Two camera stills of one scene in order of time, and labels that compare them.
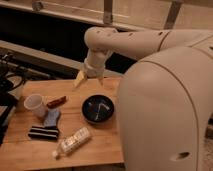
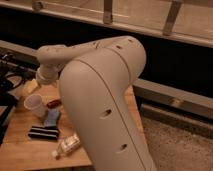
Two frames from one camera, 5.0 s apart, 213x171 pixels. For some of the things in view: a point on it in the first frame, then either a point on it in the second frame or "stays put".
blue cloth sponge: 51,117 stays put
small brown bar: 57,102 stays put
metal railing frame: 126,14 stays put
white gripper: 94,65 -> 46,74
